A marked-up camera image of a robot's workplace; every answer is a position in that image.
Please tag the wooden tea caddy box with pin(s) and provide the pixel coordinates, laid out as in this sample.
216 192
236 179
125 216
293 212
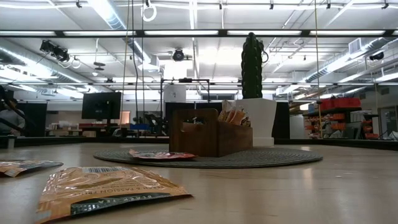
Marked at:
192 140

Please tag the orange tea packet white border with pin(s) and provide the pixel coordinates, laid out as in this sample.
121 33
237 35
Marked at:
230 116

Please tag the orange tea packet with barcode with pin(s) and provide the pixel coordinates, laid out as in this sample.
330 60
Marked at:
109 189

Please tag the black partition panel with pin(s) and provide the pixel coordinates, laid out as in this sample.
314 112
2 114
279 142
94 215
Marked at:
192 105
281 121
38 121

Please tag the white square panel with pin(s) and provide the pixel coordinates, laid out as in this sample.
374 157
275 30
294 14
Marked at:
174 93

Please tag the white angular plant pot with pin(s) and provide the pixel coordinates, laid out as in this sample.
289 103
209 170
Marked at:
261 124

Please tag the green cactus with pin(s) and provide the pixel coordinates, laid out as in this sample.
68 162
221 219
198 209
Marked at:
252 68

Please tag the round grey woven placemat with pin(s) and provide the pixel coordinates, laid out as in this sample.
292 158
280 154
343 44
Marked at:
280 157

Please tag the black monitor on stand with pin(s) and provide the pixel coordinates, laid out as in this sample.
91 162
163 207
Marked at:
101 105

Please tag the shelf with red bins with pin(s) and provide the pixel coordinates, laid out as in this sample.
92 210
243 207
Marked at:
340 103

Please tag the rack with grey orange bins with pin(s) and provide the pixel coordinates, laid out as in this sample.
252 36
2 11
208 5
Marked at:
368 128

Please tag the black ceiling fixture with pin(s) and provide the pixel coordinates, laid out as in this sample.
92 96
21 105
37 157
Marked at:
377 56

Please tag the person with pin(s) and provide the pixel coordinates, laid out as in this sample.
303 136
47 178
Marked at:
12 118

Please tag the black tubular stand frame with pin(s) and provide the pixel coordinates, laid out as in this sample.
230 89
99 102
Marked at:
186 80

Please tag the black overhead camera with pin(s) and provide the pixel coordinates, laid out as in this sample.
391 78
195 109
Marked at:
178 55

